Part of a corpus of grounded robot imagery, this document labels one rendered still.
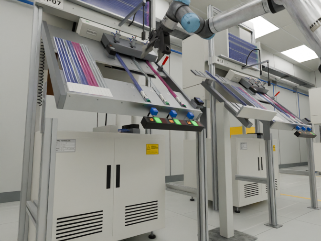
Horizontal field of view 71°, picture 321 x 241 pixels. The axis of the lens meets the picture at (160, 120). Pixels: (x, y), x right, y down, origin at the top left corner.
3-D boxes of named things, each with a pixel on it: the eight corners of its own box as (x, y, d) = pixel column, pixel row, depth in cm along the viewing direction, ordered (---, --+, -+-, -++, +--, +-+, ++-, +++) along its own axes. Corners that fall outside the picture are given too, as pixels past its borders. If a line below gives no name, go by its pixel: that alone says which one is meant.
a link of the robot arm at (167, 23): (180, 24, 110) (167, 19, 105) (175, 32, 112) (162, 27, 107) (175, 16, 114) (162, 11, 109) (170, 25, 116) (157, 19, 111)
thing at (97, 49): (163, 82, 143) (166, 76, 141) (50, 59, 104) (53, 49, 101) (144, 59, 165) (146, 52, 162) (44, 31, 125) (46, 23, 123)
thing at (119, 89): (195, 116, 118) (198, 111, 117) (63, 101, 79) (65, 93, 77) (178, 95, 131) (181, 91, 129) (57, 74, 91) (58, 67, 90)
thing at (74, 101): (194, 121, 119) (201, 111, 115) (62, 109, 79) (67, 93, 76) (193, 120, 120) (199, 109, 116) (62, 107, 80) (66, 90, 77)
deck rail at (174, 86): (197, 122, 120) (202, 113, 117) (194, 121, 119) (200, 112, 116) (145, 60, 166) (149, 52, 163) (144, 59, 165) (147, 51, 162)
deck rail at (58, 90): (62, 109, 79) (66, 94, 76) (56, 108, 78) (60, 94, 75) (44, 32, 125) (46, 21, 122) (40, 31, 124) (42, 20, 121)
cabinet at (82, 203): (165, 238, 134) (165, 134, 141) (32, 280, 92) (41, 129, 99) (117, 213, 185) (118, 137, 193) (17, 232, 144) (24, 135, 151)
